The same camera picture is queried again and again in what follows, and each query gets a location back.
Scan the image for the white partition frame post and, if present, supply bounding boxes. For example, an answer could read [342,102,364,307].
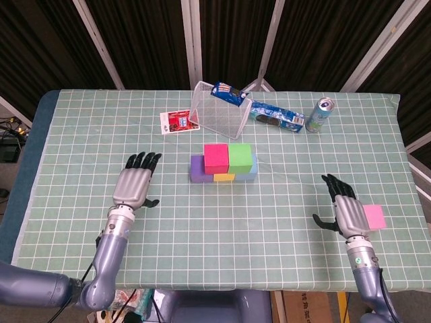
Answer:
[339,0,426,92]
[242,0,286,92]
[180,0,203,90]
[0,96,34,128]
[72,0,126,90]
[405,129,431,199]

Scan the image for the green checked tablecloth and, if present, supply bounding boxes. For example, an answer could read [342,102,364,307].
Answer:
[6,89,426,292]

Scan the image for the light blue drink can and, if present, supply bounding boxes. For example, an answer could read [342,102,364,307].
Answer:
[305,97,336,134]

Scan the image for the tangled floor cables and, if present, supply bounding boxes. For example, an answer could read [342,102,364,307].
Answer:
[0,116,32,139]

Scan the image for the crimson foam cube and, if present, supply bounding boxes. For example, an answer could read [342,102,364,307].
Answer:
[203,143,230,175]

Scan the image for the pink foam cube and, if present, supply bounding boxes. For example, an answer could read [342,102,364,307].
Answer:
[362,204,387,231]

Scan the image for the green foam cube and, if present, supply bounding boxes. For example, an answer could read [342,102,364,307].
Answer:
[228,143,254,174]

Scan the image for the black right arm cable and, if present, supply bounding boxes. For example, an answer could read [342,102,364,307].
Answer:
[378,267,400,323]

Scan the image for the colourful snack bags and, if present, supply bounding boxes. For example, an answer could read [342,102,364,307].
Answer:
[88,288,154,323]

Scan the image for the brown cardboard box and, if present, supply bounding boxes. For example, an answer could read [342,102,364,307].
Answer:
[281,291,334,323]

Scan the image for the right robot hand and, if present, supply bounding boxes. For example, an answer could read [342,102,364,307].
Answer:
[312,174,371,238]

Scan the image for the black device box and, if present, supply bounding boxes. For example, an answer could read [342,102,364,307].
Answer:
[0,139,23,163]

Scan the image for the long blue cookie package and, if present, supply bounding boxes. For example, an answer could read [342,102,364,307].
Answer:
[248,100,306,134]

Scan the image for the purple foam cube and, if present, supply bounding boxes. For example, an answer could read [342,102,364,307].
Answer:
[190,154,215,184]

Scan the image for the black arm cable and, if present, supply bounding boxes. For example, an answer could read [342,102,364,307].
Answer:
[378,267,400,323]
[50,230,105,323]

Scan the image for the small blue cookie pack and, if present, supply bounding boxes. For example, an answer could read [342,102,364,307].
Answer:
[210,80,251,108]

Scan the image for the red and white card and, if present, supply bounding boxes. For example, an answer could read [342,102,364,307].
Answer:
[159,109,201,135]

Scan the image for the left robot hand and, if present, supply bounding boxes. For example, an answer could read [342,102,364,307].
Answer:
[112,151,163,209]

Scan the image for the white wire mesh basket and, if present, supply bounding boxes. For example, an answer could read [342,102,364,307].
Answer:
[188,81,253,140]

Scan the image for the black velcro cable strap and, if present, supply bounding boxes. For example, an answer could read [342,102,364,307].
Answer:
[67,277,85,309]

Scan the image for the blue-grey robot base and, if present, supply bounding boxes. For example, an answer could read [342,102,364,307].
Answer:
[147,289,273,323]

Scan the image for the light blue foam cube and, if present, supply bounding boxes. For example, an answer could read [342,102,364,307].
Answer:
[234,153,259,182]

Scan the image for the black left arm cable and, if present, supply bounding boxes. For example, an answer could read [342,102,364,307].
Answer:
[50,230,105,323]

